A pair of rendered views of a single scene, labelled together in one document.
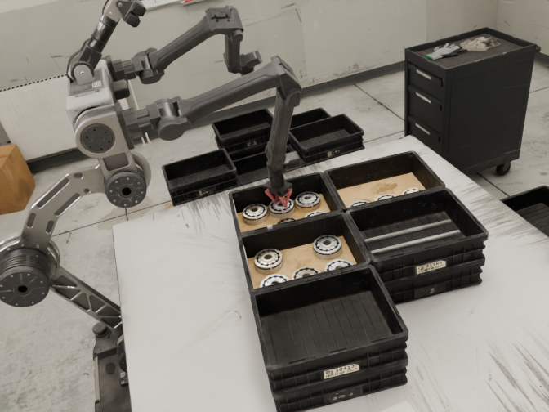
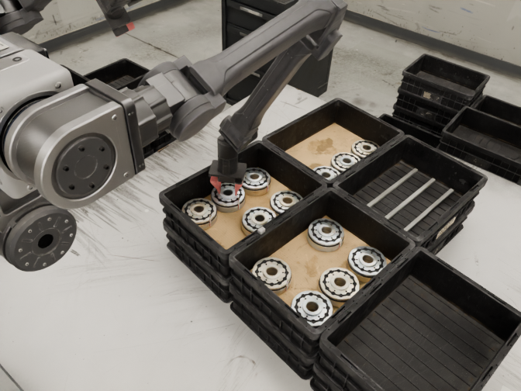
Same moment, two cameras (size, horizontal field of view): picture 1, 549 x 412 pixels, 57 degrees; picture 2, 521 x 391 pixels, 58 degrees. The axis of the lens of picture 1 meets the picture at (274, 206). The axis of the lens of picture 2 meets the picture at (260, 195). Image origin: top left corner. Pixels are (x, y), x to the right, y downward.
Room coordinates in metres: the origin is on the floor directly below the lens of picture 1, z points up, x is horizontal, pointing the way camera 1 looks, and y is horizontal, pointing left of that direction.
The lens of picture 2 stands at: (0.83, 0.57, 1.83)
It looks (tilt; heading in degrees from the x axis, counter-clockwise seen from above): 43 degrees down; 319
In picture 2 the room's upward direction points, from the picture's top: 3 degrees clockwise
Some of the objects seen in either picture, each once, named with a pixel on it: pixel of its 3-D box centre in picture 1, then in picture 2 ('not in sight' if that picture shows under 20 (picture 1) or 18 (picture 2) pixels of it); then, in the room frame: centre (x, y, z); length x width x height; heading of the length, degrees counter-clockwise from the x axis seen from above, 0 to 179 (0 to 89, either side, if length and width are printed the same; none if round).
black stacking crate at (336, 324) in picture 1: (326, 327); (419, 343); (1.01, -0.09, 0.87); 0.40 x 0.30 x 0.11; 95
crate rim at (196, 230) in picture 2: (283, 203); (244, 192); (1.61, -0.03, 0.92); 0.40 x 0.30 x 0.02; 95
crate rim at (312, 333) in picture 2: (301, 251); (323, 253); (1.31, -0.06, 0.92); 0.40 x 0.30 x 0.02; 95
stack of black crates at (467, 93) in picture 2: not in sight; (434, 108); (2.00, -1.74, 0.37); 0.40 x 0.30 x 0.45; 13
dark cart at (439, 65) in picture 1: (462, 114); (279, 52); (2.93, -1.32, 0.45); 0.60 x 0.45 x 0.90; 103
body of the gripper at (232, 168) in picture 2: (276, 180); (227, 163); (1.68, -0.03, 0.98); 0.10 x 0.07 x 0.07; 44
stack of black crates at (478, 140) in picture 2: not in sight; (477, 170); (1.52, -1.44, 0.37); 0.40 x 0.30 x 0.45; 13
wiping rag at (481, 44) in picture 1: (479, 42); not in sight; (3.01, -1.42, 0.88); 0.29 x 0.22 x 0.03; 103
